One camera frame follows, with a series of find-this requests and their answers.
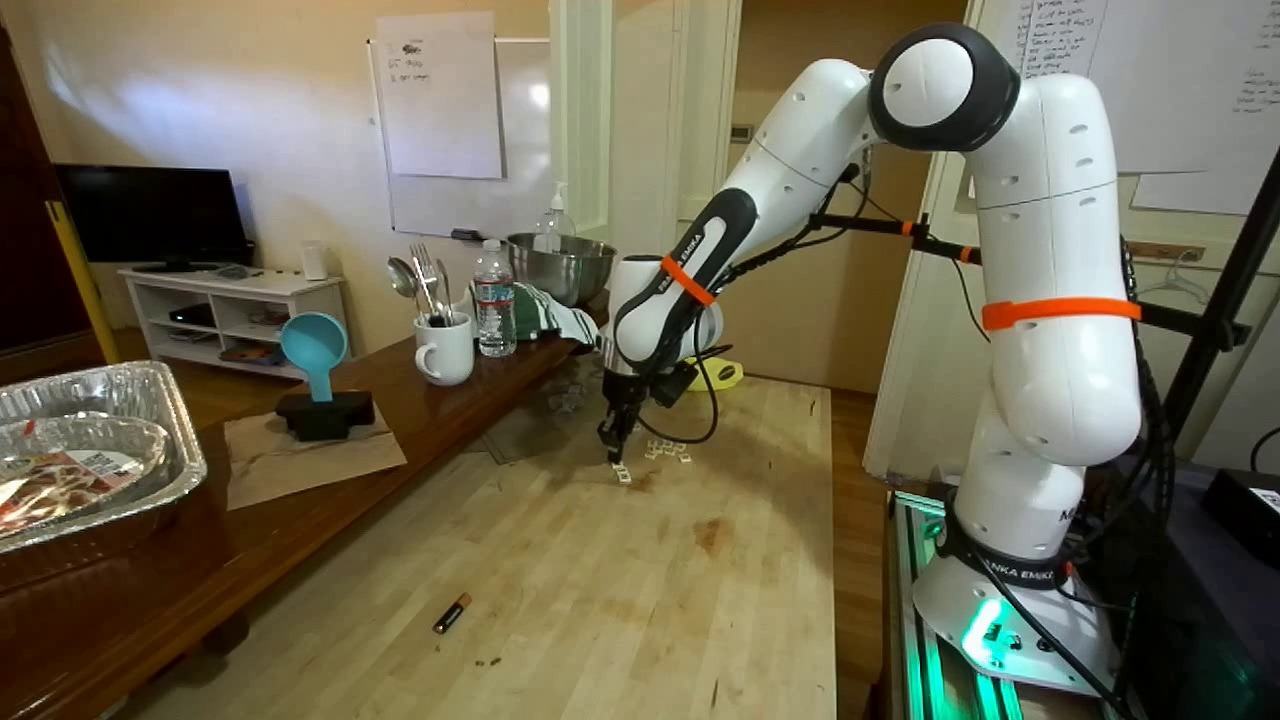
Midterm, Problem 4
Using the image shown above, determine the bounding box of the aluminium foil tray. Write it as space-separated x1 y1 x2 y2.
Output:
0 362 207 556

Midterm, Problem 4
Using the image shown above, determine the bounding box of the black stand block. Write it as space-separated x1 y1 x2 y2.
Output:
276 394 374 442

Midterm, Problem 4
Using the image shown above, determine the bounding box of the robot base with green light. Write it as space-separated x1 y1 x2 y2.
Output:
886 492 1132 720

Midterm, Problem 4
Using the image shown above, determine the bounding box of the clear soap pump bottle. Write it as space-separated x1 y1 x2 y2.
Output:
530 193 563 257

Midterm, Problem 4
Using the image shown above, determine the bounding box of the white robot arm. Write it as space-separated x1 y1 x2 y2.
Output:
600 23 1143 697

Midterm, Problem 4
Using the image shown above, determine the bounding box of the white mug with utensils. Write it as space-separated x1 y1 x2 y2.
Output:
410 318 477 389

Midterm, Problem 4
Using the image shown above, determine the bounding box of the dark wooden side table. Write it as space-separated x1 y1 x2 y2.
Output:
0 340 571 720

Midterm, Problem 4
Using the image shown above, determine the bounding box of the green striped towel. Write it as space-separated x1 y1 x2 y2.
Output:
517 283 600 349

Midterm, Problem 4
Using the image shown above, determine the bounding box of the large steel mixing bowl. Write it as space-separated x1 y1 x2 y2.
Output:
512 233 610 303

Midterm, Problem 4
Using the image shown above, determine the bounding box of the brown paper sheet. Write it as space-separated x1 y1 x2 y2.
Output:
224 414 409 508

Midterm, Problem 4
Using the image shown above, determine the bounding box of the yellow banana-shaped dish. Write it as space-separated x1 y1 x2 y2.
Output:
690 356 742 394

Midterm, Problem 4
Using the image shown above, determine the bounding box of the black television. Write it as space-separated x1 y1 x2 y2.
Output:
57 163 251 270

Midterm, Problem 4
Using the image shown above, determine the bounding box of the white tv shelf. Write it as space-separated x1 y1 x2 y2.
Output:
122 273 343 382

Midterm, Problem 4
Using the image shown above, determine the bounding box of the crumpled clear plastic wrap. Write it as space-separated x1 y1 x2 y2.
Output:
549 377 592 416

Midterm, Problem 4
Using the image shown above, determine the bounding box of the cluster of letter tiles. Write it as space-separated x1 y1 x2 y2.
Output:
606 442 690 490

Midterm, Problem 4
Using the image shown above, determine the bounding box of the white wall paper sheet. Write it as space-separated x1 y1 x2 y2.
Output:
374 14 501 181

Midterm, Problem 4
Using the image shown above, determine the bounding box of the clear water bottle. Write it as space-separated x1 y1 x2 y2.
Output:
471 239 517 356

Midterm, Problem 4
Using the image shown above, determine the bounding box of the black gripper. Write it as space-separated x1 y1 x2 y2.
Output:
595 363 697 484

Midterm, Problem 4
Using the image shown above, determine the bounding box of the black marker pen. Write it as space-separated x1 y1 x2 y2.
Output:
431 597 471 635

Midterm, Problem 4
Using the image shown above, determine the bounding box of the teal measuring cup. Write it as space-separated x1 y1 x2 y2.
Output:
281 312 347 405

